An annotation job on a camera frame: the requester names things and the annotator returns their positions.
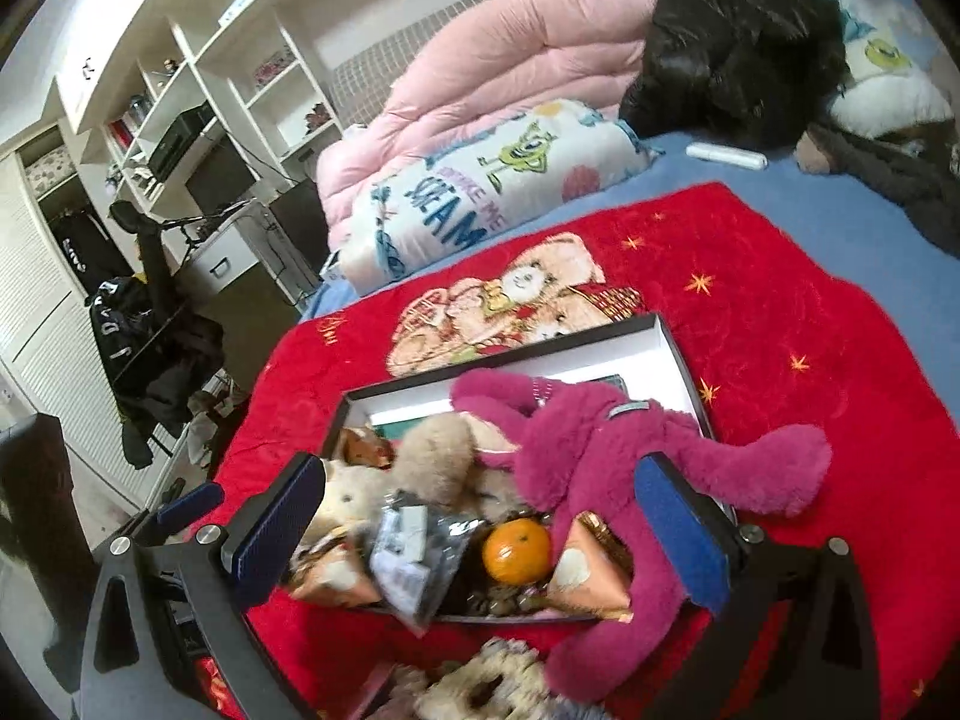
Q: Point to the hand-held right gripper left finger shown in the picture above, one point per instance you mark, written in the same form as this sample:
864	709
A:
277	532

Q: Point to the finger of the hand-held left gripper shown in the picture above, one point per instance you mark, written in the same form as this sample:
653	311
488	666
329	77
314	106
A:
189	502

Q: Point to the pink quilt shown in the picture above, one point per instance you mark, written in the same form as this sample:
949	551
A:
525	37

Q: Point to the white remote control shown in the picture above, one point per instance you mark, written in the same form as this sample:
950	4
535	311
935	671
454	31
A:
724	155

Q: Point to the white wardrobe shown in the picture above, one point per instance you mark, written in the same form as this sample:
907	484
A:
45	330

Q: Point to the black computer tower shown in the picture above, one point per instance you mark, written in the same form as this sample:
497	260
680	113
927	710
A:
300	219

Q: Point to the tangerine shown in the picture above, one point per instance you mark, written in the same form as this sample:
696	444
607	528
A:
517	551

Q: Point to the white cartoon print blanket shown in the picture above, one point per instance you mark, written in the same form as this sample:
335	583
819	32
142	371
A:
450	195

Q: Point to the black clothes with white print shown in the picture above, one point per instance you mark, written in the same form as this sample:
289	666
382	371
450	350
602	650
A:
150	345

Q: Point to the black shallow box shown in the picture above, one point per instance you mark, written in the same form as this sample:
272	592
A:
660	360

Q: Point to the white shelf unit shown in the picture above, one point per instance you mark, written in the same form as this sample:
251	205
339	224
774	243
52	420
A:
217	37

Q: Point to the beige fluffy plush toy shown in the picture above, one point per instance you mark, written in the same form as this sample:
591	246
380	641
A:
435	457

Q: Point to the blue bed sheet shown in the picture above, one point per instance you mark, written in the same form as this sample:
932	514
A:
825	187

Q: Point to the black office chair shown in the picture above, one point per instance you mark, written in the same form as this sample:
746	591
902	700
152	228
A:
127	217

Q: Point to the black hanging clothes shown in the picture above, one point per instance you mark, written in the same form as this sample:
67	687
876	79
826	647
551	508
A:
82	247

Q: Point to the dark grey garment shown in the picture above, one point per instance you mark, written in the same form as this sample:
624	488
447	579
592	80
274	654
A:
892	180

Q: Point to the tan snack packet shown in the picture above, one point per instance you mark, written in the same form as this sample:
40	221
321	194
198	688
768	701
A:
367	447
592	574
330	576

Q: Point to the magenta plush toy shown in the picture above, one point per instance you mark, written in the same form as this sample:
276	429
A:
600	450

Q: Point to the red bear print blanket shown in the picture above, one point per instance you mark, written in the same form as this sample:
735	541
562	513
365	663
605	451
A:
787	300

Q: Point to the black printer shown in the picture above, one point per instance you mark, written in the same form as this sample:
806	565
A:
176	139

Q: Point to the black computer monitor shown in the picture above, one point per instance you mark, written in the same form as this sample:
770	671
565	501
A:
221	176

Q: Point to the cream plush bear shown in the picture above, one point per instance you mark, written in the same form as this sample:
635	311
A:
346	496

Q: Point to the white cartoon print pillow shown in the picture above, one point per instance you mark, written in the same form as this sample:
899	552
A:
892	82

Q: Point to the black puffer jacket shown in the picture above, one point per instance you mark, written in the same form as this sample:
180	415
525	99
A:
735	37

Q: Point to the pile of snack packets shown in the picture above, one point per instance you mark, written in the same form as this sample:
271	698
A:
409	559

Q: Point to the white desk with drawer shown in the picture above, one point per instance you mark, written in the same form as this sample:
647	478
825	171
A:
225	264

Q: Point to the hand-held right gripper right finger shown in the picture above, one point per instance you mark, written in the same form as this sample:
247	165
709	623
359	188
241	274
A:
679	532

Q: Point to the grey striped headboard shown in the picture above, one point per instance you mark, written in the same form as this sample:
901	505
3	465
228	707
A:
360	82

